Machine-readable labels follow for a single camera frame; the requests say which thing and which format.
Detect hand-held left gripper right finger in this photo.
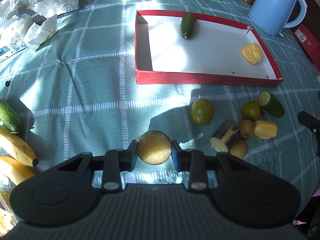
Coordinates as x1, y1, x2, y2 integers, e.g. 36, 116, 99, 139
171, 140, 252, 190

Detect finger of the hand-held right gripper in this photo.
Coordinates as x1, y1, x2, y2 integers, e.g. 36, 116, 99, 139
297, 111, 320, 133

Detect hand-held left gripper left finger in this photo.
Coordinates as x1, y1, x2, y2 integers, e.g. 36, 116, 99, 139
57, 139, 139, 190

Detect brown round fruit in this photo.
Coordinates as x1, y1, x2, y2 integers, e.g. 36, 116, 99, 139
230, 139, 249, 159
137, 130, 173, 165
237, 119, 255, 139

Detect cut green cucumber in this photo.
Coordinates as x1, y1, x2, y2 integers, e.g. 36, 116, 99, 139
258, 90, 285, 117

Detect yellow starfruit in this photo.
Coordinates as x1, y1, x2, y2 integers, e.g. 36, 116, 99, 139
254, 120, 278, 140

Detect eggplant piece with pale flesh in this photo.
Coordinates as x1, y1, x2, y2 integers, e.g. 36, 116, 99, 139
209, 130, 241, 153

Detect green tomato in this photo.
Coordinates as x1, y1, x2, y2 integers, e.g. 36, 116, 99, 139
191, 98, 215, 125
242, 101, 262, 122

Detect short eggplant stub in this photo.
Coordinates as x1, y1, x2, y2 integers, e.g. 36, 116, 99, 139
215, 121, 235, 140

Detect red cardboard tray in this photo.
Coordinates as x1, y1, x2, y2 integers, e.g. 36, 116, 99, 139
135, 10, 284, 88

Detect red book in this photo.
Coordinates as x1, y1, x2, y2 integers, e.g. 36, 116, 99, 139
291, 24, 320, 64

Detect green checked tablecloth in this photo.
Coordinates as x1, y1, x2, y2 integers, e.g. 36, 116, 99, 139
0, 0, 320, 240

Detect yellow pepper piece in box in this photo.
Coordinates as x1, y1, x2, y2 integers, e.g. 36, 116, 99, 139
240, 43, 263, 65

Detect yellow banana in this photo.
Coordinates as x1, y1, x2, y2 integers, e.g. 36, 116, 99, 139
0, 156, 35, 187
0, 126, 39, 167

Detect light blue electric kettle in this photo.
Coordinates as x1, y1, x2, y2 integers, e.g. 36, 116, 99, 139
248, 0, 308, 37

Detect light green striped cucumber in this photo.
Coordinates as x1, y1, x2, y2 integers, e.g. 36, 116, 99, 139
0, 99, 20, 133

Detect dark green whole cucumber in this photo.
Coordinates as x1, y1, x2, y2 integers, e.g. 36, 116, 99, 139
179, 12, 198, 40

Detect clear plastic bag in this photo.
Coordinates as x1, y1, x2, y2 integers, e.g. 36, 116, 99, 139
0, 177, 18, 233

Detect white crumpled plastic bag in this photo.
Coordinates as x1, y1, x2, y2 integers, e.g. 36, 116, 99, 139
24, 14, 58, 52

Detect packet with cat print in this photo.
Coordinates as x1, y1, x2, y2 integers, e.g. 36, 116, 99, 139
0, 15, 32, 64

